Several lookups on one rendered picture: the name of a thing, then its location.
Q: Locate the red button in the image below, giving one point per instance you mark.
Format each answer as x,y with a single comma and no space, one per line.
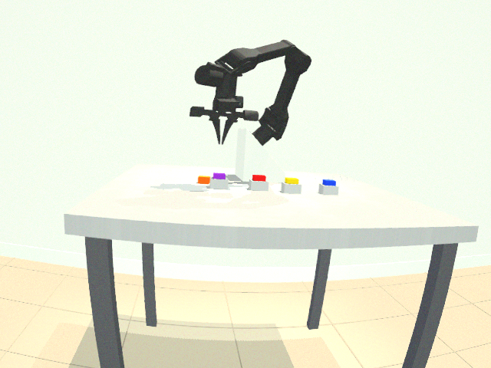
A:
258,183

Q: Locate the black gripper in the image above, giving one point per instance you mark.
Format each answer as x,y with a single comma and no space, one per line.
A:
248,115

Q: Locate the yellow button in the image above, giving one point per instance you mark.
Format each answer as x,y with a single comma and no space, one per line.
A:
291,186

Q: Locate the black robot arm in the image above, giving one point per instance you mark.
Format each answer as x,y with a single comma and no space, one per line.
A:
219,75

